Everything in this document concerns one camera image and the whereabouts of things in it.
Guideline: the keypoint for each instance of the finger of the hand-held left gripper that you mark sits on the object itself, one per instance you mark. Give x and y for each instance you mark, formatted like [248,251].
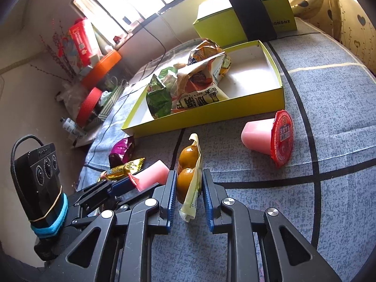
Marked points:
[123,204]
[123,186]

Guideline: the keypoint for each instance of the clear packet of braised eggs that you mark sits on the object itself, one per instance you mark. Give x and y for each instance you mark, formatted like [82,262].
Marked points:
[186,179]

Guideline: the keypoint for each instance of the green striped gift box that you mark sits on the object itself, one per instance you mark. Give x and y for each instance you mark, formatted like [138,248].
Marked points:
[113,100]

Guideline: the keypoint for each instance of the green snack packet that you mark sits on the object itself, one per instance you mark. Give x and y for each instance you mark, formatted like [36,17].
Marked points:
[158,100]

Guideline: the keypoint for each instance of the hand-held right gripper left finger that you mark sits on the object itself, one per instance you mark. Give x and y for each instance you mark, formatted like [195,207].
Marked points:
[170,199]

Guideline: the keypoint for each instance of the clear bag with green label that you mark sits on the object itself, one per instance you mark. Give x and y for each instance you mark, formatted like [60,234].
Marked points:
[169,75]

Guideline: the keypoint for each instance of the white bottle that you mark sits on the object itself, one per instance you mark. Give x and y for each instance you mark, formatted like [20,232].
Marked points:
[72,126]

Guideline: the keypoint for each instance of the pink jelly cup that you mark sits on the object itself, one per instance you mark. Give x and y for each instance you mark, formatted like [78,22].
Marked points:
[152,174]
[258,135]

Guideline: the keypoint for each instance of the yellow chip bag blue label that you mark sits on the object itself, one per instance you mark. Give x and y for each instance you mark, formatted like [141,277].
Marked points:
[205,50]

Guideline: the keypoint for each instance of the heart-print cream curtain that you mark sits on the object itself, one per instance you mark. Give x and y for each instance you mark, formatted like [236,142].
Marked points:
[346,20]

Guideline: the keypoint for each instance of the purple snack packet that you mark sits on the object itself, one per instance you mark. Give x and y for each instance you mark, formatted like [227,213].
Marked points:
[120,151]

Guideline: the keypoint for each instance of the yellow-green deep box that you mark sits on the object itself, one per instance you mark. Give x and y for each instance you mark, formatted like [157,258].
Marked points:
[217,20]

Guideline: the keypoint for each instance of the red dotted box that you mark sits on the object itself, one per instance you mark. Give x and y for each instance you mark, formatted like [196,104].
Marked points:
[88,104]

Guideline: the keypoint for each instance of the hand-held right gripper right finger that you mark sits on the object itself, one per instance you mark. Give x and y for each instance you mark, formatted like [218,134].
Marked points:
[207,199]

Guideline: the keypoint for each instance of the tall red carton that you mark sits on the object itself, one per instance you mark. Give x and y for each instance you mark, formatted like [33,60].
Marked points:
[80,39]

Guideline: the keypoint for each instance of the long yellow snack packet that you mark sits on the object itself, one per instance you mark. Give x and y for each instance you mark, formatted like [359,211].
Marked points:
[123,169]

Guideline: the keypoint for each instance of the small white carton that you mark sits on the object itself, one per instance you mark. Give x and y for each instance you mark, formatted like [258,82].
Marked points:
[95,58]

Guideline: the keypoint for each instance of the dried red-berry branches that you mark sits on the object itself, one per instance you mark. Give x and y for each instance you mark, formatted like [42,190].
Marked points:
[57,53]

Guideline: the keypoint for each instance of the small red box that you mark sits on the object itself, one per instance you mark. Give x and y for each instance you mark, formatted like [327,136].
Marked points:
[117,38]

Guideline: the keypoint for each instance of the black phone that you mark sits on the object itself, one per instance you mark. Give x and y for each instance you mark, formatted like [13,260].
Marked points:
[249,11]

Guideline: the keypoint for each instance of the yellow-green shallow box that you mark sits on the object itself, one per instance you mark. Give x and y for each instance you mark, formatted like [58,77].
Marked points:
[205,117]

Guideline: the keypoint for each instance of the large orange snack bag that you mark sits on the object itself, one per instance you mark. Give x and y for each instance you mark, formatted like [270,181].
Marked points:
[199,94]

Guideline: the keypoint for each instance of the window with black bars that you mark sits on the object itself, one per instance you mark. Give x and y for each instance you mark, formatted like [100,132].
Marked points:
[132,0]

